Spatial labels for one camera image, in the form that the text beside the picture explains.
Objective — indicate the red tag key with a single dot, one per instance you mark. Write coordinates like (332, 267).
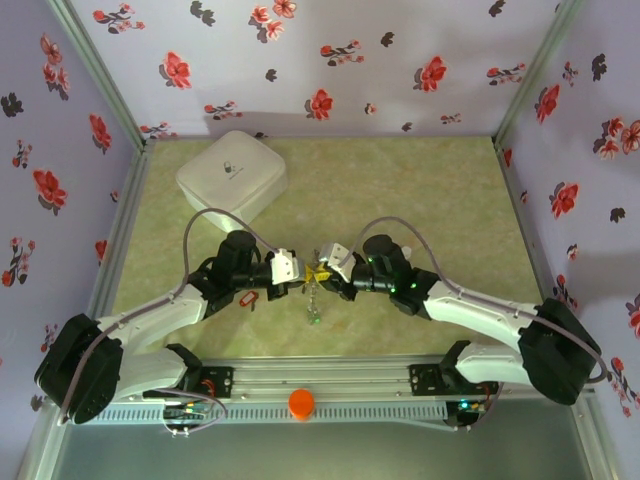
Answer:
(246, 299)

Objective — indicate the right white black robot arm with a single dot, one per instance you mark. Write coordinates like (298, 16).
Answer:
(475, 312)

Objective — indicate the aluminium table side rail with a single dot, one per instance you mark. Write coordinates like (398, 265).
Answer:
(117, 240)
(530, 240)

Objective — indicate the black mounting plate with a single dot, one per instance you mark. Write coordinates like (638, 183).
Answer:
(220, 382)
(425, 380)

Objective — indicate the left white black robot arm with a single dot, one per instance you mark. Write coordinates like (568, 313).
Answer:
(150, 317)

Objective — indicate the controller circuit board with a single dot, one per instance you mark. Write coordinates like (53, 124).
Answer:
(462, 412)
(187, 411)

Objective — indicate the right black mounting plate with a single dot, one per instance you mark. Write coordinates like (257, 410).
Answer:
(425, 380)

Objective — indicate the aluminium frame post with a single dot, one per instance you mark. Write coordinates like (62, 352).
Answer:
(537, 75)
(40, 450)
(100, 75)
(597, 445)

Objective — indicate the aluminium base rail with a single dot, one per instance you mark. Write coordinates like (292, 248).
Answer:
(320, 377)

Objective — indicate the orange round button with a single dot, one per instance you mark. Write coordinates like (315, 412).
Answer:
(301, 402)

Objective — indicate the white square plastic container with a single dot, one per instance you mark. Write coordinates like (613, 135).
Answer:
(230, 170)

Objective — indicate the right controller circuit board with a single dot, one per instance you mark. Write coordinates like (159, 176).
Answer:
(462, 412)

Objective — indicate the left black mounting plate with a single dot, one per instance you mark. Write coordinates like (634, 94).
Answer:
(220, 382)

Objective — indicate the grey metal sheet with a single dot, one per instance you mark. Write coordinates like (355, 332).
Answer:
(320, 455)

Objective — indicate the green tag key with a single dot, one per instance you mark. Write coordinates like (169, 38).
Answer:
(314, 316)

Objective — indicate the left controller circuit board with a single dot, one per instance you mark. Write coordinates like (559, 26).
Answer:
(187, 411)

